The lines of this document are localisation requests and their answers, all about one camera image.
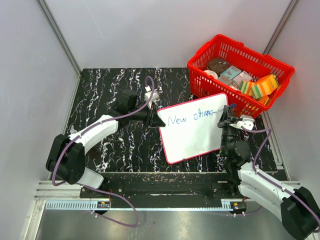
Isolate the yellow green sponge pack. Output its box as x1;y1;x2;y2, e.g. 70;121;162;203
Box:
238;81;255;97

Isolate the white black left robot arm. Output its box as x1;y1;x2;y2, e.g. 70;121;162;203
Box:
45;87;166;198

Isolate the red plastic shopping basket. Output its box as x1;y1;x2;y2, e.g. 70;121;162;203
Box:
187;34;295;119

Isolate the teal small box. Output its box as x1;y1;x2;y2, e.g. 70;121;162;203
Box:
220;65;242;80

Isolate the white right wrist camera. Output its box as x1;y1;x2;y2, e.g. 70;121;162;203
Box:
237;114;255;131

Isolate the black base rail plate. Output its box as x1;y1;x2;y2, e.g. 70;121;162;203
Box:
79;172;258;201

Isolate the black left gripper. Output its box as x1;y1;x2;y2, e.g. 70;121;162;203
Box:
129;102;165;129

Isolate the white blue whiteboard marker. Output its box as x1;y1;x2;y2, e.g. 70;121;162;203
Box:
211;103;237;114

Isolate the pink framed whiteboard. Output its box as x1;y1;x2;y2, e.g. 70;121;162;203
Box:
157;93;228;165

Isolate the orange sponge pack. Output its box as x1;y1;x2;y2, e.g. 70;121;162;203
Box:
250;74;279;99

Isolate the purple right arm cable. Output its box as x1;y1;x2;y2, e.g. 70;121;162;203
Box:
244;127;320;232

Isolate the white tape roll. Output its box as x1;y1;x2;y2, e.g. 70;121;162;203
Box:
204;69;219;79

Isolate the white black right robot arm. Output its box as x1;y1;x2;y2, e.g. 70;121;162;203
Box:
217;105;320;240

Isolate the pink white small box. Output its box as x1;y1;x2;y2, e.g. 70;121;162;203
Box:
232;71;253;88

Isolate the brown round item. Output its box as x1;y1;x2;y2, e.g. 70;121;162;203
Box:
207;57;229;75

